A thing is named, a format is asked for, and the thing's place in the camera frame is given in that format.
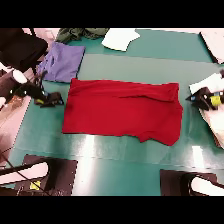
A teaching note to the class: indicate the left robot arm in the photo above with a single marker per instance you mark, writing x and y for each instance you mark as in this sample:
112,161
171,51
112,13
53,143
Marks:
26,89

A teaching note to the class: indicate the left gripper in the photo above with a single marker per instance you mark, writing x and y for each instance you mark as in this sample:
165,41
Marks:
50,99

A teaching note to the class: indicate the black garment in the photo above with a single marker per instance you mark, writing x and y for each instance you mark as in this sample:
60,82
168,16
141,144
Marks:
20,48

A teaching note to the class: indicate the purple garment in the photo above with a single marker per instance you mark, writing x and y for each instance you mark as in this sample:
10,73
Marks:
61,63

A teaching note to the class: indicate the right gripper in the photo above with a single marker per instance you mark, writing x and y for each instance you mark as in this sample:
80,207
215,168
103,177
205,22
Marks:
201,98

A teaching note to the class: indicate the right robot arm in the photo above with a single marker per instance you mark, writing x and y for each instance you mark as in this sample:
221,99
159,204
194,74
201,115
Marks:
200,183

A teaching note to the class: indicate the red T-shirt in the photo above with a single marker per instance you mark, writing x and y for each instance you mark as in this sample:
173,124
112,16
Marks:
123,110

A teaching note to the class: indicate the green garment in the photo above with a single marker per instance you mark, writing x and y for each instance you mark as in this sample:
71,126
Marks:
80,33

